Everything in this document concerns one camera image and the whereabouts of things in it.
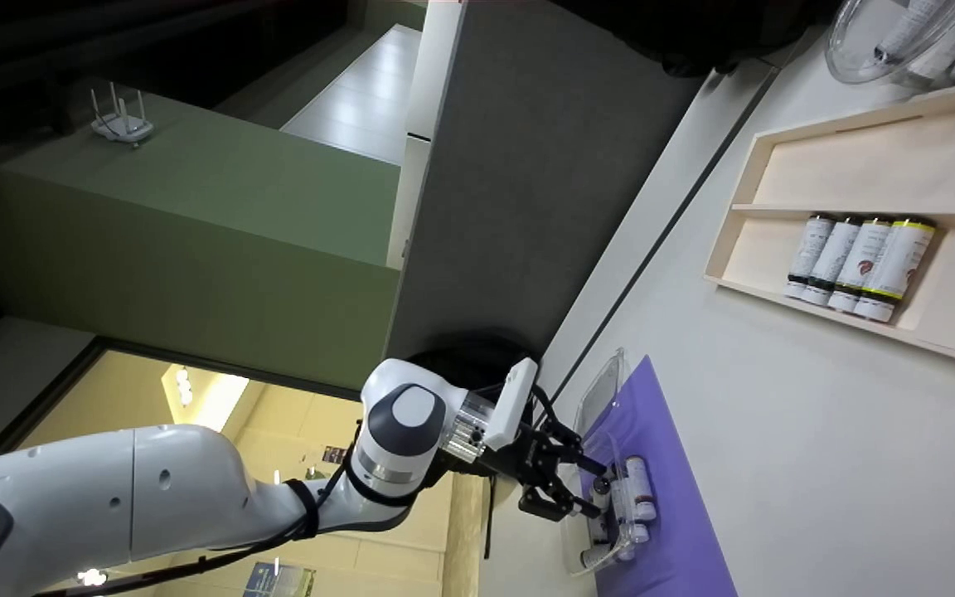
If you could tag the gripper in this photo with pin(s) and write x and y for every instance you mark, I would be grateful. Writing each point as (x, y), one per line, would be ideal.
(523, 463)

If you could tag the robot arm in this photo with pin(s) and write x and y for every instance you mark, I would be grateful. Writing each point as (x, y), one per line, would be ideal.
(154, 489)

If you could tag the small white bottle dark cap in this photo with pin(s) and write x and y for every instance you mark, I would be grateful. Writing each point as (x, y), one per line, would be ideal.
(595, 557)
(640, 533)
(646, 509)
(602, 491)
(638, 477)

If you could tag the clear plastic container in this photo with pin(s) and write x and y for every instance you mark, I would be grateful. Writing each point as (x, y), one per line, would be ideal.
(610, 414)

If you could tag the white bottle black band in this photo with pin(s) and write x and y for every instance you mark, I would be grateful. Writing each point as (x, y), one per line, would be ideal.
(809, 257)
(832, 264)

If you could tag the white bottle yellow band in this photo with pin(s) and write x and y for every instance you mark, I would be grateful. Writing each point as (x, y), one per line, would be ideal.
(857, 269)
(894, 272)

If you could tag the purple mat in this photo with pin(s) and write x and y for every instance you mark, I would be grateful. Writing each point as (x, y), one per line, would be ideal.
(670, 514)

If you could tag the grey partition panel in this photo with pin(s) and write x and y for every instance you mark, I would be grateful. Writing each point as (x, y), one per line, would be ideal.
(527, 182)

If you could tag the light wooden shelf tray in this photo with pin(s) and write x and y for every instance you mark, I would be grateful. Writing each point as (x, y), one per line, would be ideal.
(875, 166)

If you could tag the clear plastic bowl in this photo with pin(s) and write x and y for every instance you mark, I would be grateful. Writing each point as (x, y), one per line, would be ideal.
(855, 50)

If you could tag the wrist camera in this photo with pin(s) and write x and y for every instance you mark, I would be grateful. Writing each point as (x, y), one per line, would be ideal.
(512, 403)

